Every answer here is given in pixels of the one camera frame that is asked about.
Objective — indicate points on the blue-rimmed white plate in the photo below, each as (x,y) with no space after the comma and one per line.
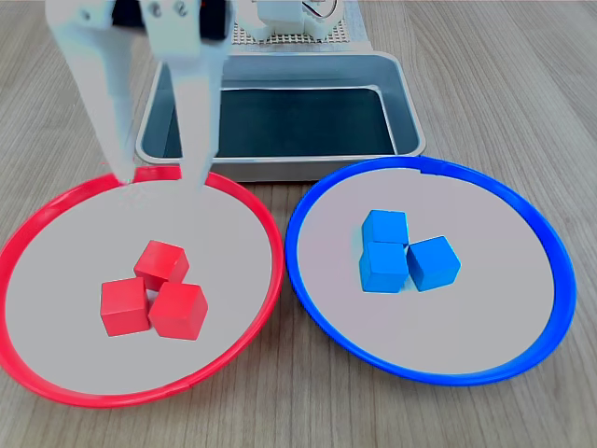
(503,280)

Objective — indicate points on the black tray mat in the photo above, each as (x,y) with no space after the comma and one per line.
(303,121)

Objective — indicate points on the red-rimmed white plate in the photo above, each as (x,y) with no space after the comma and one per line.
(70,261)

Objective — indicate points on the red cube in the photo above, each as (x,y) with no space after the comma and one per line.
(179,310)
(161,261)
(125,308)

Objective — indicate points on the blue cube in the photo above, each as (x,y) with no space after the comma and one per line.
(382,268)
(386,226)
(434,263)

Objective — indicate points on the steel tray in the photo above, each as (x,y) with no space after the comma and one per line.
(406,107)

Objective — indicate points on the pale perforated base plate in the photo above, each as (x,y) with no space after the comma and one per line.
(336,36)

